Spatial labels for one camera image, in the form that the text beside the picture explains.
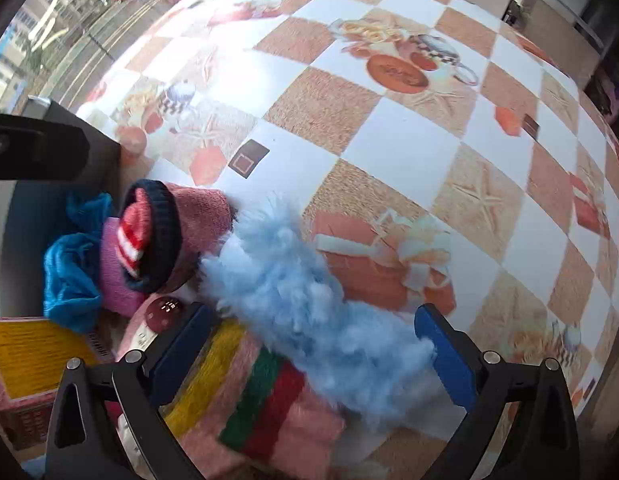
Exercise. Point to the pink sock with navy cuff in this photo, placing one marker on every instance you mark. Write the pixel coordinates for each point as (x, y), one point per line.
(204, 230)

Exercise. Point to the grey box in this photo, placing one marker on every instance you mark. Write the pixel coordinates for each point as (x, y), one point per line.
(101, 162)

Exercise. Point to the teal knit cloth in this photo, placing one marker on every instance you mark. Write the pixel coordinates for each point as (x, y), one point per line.
(89, 210)

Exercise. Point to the bright blue mesh cloth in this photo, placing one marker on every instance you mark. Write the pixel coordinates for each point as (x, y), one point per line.
(69, 285)

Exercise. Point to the navy red white striped hat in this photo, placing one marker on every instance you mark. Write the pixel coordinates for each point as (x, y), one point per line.
(154, 240)

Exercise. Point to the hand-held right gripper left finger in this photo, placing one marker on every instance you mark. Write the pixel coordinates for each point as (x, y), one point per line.
(182, 355)

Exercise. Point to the beige metal frame chair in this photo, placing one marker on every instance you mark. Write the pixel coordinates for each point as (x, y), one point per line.
(559, 35)

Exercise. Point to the checkered printed tablecloth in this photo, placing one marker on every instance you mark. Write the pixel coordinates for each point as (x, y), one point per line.
(399, 125)

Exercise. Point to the fluffy light blue sock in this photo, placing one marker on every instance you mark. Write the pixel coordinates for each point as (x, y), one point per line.
(299, 300)

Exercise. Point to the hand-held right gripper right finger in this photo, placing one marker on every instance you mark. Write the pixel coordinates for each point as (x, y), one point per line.
(447, 360)

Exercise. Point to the red plastic basket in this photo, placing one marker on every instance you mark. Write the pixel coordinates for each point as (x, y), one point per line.
(24, 417)

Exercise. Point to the yellow and pink box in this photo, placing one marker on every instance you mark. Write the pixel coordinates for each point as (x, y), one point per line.
(29, 355)

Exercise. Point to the magenta knit cloth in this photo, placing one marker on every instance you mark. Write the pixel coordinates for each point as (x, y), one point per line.
(114, 275)

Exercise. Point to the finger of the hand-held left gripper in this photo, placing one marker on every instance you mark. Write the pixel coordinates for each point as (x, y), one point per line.
(44, 150)

